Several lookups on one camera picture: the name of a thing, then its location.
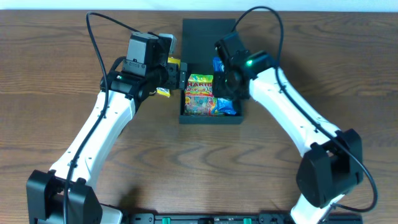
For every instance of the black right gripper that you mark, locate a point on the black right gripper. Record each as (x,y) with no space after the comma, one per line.
(221,90)

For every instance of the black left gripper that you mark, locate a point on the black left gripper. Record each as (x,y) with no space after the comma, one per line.
(181,76)

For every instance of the yellow Hacks candy bag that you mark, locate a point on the yellow Hacks candy bag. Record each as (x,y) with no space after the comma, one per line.
(173,76)

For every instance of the blue Oreo cookie pack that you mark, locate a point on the blue Oreo cookie pack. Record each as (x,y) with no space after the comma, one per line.
(223,105)

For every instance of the Haribo worms candy bag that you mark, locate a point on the Haribo worms candy bag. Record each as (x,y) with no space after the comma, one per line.
(199,98)

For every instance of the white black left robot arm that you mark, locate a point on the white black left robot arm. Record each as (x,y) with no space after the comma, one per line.
(66,193)

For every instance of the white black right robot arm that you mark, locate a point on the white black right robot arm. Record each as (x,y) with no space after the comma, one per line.
(331,164)

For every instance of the black open gift box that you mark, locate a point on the black open gift box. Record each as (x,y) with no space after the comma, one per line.
(198,50)

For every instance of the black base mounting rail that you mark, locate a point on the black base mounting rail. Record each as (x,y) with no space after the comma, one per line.
(262,218)

